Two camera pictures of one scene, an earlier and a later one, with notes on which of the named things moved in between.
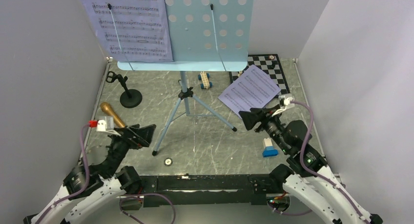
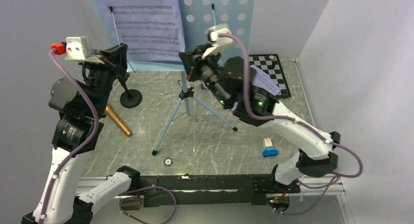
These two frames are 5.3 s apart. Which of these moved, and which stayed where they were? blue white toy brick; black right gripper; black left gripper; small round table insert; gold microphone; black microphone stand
Moved: black right gripper; black left gripper
Stayed: black microphone stand; small round table insert; blue white toy brick; gold microphone
